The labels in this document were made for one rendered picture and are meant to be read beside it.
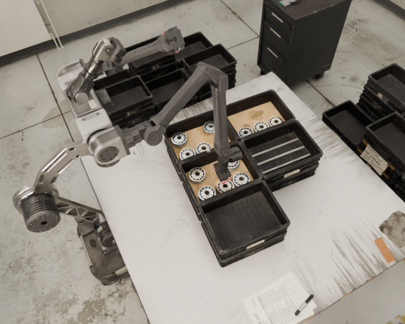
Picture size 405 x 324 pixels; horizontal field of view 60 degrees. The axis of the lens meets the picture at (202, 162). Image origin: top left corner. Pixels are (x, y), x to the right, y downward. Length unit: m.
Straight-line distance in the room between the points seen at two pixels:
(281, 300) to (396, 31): 3.69
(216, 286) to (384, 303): 1.35
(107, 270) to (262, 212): 1.18
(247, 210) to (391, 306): 1.34
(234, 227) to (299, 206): 0.46
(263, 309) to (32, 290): 1.77
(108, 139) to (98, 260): 1.33
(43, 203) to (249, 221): 1.12
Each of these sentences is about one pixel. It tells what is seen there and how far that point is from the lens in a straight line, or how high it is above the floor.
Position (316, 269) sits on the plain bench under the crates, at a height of 0.70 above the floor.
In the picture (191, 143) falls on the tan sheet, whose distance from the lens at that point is 2.27.
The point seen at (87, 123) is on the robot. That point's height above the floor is 1.53.
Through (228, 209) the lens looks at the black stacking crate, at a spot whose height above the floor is 0.83.
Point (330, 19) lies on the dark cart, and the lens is 3.47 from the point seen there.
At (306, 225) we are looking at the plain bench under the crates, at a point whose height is 0.70.
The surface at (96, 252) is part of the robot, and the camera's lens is 2.68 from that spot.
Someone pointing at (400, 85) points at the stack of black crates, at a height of 0.49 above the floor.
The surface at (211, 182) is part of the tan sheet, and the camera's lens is 2.09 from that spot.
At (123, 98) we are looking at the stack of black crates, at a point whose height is 0.49.
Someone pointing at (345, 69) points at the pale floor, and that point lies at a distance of 4.20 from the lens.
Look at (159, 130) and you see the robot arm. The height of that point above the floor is 1.47.
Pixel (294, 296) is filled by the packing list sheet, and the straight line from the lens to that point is 2.01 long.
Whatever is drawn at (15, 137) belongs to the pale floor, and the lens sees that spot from 3.92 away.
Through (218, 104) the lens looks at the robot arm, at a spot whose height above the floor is 1.45.
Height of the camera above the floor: 2.61
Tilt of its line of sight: 55 degrees down
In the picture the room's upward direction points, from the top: 5 degrees counter-clockwise
